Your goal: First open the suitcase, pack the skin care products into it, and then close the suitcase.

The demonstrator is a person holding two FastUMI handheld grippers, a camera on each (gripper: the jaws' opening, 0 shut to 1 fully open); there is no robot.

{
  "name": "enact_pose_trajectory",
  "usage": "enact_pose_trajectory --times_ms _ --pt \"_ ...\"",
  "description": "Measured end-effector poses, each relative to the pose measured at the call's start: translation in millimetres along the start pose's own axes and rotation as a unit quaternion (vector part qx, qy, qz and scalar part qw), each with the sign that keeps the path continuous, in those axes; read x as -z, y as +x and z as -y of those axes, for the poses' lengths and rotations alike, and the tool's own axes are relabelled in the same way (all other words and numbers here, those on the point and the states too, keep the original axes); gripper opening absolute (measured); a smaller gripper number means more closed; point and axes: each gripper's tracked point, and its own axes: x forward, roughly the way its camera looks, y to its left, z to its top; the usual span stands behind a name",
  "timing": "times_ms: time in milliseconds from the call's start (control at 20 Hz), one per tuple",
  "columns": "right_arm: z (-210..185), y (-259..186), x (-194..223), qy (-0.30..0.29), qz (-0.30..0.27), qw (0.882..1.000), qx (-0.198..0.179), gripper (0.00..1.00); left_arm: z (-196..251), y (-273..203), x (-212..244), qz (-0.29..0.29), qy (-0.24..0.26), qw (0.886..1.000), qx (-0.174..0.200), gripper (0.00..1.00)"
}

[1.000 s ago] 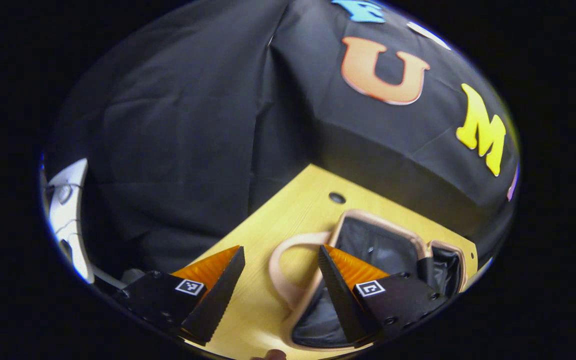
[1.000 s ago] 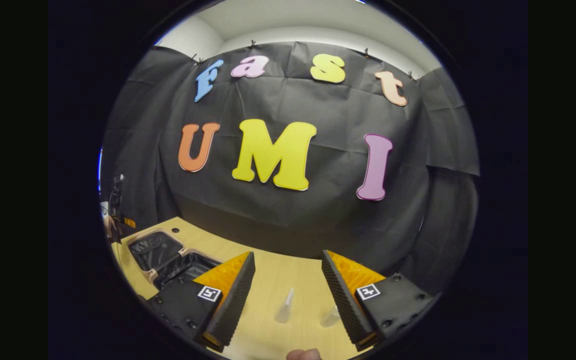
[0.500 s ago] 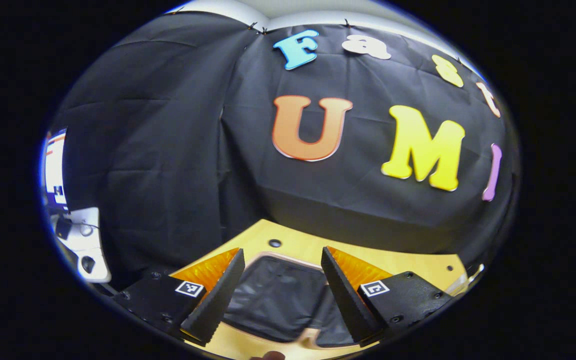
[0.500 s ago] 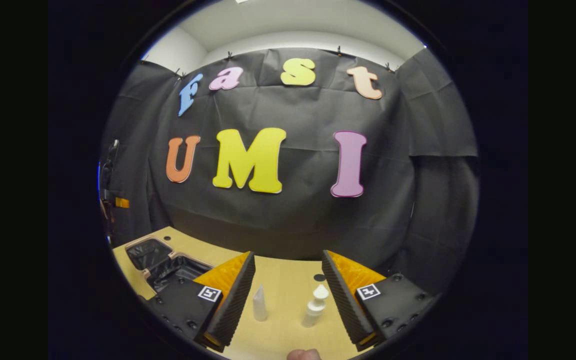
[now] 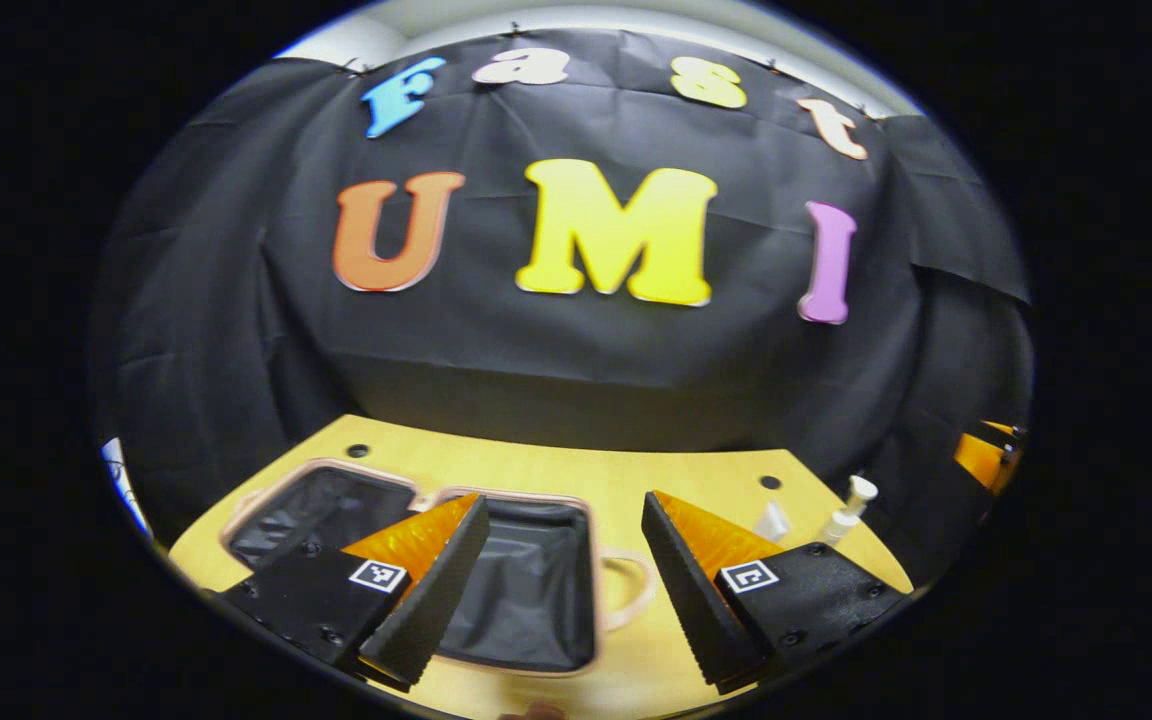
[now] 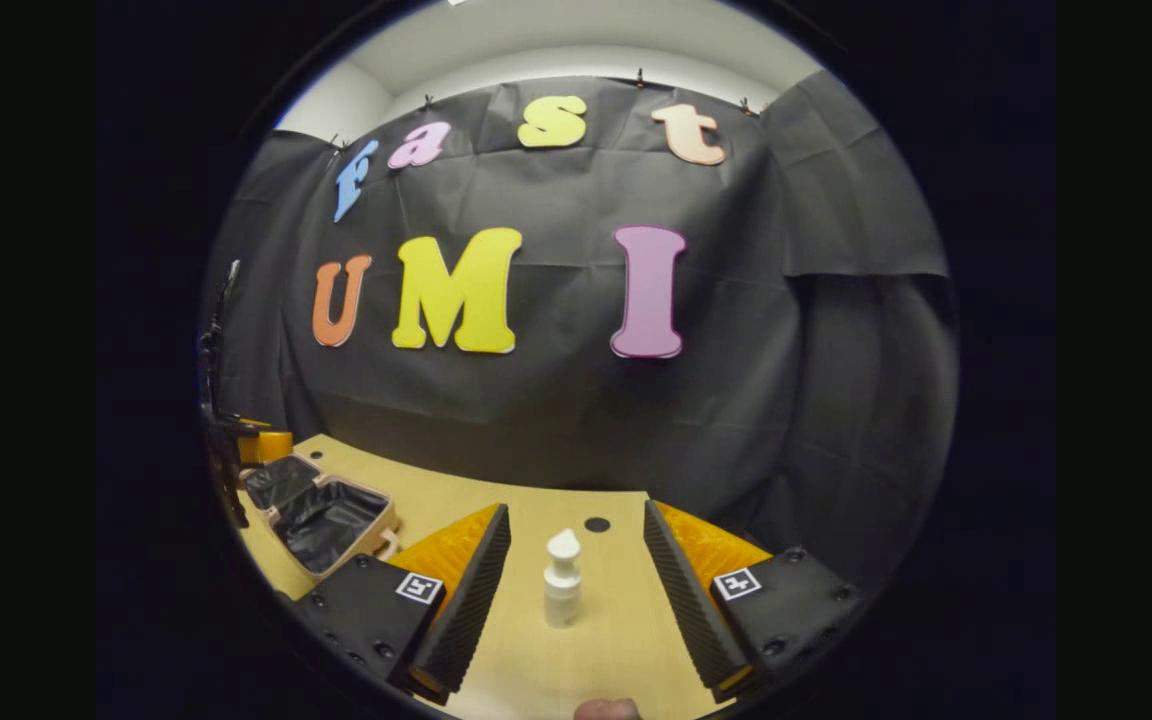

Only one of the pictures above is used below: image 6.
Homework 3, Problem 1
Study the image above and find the pink hard-shell suitcase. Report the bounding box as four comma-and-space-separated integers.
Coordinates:
239, 453, 403, 583

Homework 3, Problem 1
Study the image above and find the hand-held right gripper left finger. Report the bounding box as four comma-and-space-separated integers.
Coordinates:
289, 502, 514, 707

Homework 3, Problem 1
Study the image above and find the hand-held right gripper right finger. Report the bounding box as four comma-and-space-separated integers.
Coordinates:
642, 498, 864, 704

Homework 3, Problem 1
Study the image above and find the black backdrop cloth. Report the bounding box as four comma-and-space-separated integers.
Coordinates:
201, 70, 959, 601

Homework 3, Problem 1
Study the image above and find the white pump bottle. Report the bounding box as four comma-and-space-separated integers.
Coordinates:
543, 528, 583, 630

